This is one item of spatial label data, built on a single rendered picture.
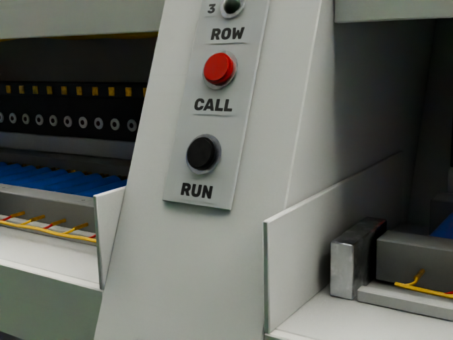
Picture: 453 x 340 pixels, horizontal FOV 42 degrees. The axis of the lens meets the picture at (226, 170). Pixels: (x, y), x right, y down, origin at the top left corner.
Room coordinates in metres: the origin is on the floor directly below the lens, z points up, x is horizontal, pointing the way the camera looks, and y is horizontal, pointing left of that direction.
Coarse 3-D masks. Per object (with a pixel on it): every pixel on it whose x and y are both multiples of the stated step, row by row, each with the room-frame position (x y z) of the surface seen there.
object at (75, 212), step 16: (0, 192) 0.43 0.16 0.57; (16, 192) 0.43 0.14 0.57; (32, 192) 0.42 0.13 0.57; (48, 192) 0.42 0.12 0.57; (0, 208) 0.44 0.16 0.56; (16, 208) 0.43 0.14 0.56; (32, 208) 0.42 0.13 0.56; (48, 208) 0.41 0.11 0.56; (64, 208) 0.40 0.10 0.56; (80, 208) 0.39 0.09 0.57; (16, 224) 0.40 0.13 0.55; (64, 224) 0.40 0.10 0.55; (80, 224) 0.39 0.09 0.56
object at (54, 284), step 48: (0, 144) 0.63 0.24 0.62; (48, 144) 0.59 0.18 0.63; (96, 144) 0.55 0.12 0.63; (0, 240) 0.40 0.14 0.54; (48, 240) 0.40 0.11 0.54; (96, 240) 0.31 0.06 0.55; (0, 288) 0.36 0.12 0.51; (48, 288) 0.34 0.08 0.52; (96, 288) 0.32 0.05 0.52; (48, 336) 0.35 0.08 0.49
